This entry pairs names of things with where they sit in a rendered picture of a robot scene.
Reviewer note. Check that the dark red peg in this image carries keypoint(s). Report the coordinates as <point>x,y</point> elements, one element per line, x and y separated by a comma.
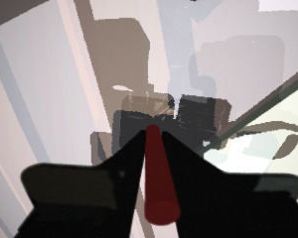
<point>161,206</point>

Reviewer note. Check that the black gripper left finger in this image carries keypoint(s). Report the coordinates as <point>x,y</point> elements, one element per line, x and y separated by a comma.
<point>113,184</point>

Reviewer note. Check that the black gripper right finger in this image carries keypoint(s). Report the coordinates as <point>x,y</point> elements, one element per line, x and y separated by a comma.
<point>202,188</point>

